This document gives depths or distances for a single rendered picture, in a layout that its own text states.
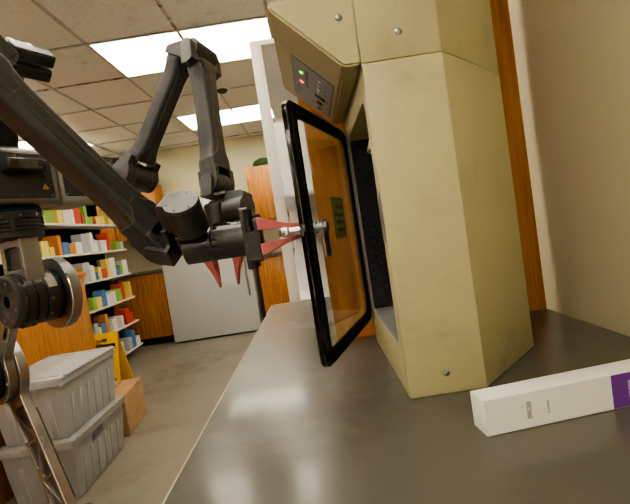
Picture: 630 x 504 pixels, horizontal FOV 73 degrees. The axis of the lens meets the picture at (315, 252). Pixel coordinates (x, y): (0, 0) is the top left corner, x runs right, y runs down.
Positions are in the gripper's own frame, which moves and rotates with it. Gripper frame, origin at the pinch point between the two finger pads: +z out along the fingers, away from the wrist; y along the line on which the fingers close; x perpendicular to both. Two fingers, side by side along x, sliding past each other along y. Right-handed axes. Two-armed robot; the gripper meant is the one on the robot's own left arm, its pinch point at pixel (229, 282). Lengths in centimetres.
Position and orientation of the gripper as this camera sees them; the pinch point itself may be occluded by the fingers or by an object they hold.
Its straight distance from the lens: 107.6
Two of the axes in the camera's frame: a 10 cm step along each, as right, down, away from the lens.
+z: 1.6, 9.9, 0.5
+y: 9.9, -1.6, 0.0
